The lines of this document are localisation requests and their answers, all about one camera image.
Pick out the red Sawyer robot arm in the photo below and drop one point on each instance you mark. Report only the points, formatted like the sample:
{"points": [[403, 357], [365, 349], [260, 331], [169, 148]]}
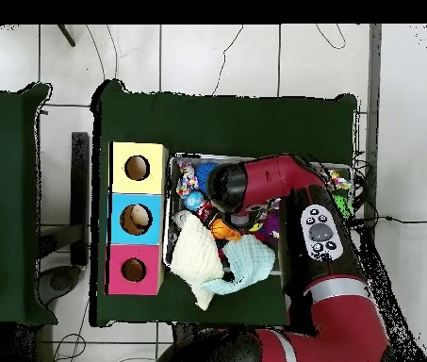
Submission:
{"points": [[273, 177]]}

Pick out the green covered side table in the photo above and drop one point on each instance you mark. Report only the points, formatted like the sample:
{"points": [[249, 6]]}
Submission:
{"points": [[2, 204]]}

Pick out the wooden box with three holes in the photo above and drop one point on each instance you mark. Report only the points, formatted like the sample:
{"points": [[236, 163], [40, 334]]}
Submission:
{"points": [[153, 204]]}

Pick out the dark green tablecloth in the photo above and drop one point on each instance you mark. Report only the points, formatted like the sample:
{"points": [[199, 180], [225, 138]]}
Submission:
{"points": [[228, 121]]}

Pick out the cream yellow waffle cloth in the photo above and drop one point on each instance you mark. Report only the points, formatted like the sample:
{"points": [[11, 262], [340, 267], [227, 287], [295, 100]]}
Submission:
{"points": [[194, 256]]}

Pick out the mint green waffle cloth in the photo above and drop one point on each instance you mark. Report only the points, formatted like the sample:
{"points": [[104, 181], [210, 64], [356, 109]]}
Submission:
{"points": [[247, 260]]}

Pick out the orange plastic toy block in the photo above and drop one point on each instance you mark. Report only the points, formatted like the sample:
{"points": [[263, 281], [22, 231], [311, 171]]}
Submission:
{"points": [[224, 230]]}

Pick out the clear mesh bin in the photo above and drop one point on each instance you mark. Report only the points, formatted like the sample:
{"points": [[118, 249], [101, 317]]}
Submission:
{"points": [[168, 226]]}

